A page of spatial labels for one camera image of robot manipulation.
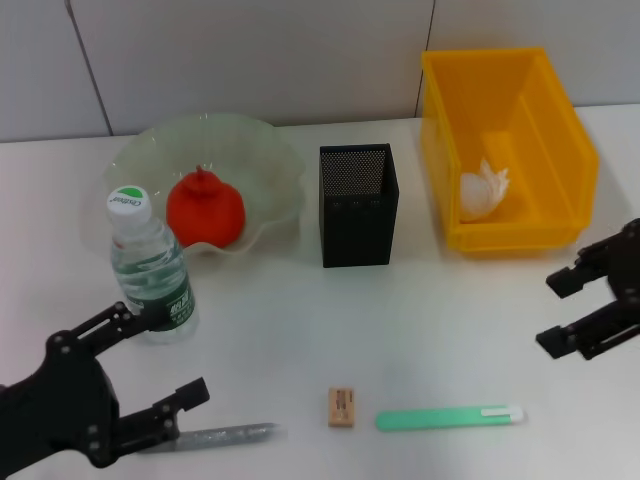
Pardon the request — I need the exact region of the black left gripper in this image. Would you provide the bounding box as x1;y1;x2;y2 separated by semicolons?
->
0;300;211;474

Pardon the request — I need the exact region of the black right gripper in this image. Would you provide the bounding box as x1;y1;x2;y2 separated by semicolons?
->
535;217;640;362

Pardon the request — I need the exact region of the clear green-label water bottle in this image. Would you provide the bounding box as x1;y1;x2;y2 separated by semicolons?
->
105;184;201;346

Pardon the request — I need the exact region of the white paper ball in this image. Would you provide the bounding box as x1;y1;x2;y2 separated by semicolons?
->
459;159;512;224

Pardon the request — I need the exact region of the red-orange toy orange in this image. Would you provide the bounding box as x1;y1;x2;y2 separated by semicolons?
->
165;164;248;249

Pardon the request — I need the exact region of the mint green pen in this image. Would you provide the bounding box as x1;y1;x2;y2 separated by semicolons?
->
374;404;527;433

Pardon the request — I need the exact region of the grey glitter pen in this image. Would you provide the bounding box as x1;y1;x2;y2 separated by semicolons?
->
139;421;282;455

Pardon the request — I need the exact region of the beige eraser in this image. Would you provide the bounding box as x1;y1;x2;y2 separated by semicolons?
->
327;386;359;430

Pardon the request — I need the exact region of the pale green glass fruit plate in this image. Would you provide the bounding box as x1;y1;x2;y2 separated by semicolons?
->
101;113;307;258

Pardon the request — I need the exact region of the black mesh pen holder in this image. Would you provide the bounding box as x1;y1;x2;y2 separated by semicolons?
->
318;143;401;269

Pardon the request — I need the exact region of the yellow plastic bin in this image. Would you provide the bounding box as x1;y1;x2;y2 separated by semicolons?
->
419;46;601;259

